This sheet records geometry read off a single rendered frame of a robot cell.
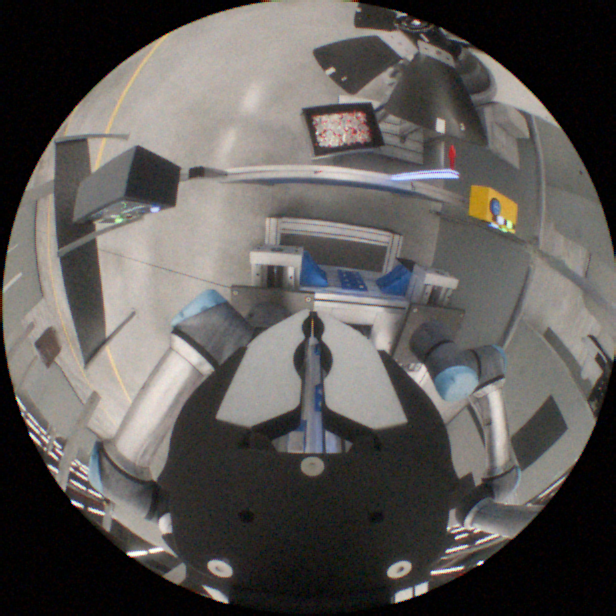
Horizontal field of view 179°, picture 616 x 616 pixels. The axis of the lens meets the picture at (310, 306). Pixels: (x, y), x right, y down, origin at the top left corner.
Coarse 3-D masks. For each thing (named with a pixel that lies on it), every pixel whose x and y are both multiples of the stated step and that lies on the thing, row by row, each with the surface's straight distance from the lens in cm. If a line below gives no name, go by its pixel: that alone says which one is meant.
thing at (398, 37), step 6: (384, 36) 69; (390, 36) 69; (396, 36) 68; (402, 36) 68; (390, 42) 69; (396, 42) 68; (402, 42) 68; (408, 42) 68; (396, 48) 69; (402, 48) 68; (408, 48) 68; (414, 48) 68; (402, 54) 69; (408, 54) 68
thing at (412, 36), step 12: (396, 24) 66; (408, 24) 66; (420, 24) 65; (432, 24) 64; (408, 36) 64; (420, 36) 61; (432, 36) 61; (444, 36) 64; (444, 48) 67; (456, 48) 70; (456, 60) 68
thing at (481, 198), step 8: (472, 192) 72; (480, 192) 69; (488, 192) 67; (496, 192) 70; (472, 200) 72; (480, 200) 69; (488, 200) 67; (496, 200) 69; (504, 200) 73; (472, 208) 71; (480, 208) 68; (488, 208) 67; (504, 208) 73; (512, 208) 76; (472, 216) 73; (480, 216) 68; (488, 216) 67; (504, 216) 73; (512, 216) 76; (496, 224) 70; (512, 232) 77
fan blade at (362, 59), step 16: (320, 48) 76; (336, 48) 73; (352, 48) 70; (368, 48) 69; (384, 48) 68; (320, 64) 76; (336, 64) 72; (352, 64) 70; (368, 64) 69; (384, 64) 69; (336, 80) 73; (352, 80) 71; (368, 80) 70
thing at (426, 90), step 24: (408, 72) 52; (432, 72) 54; (456, 72) 60; (408, 96) 50; (432, 96) 51; (456, 96) 54; (408, 120) 48; (432, 120) 48; (456, 120) 51; (480, 144) 51
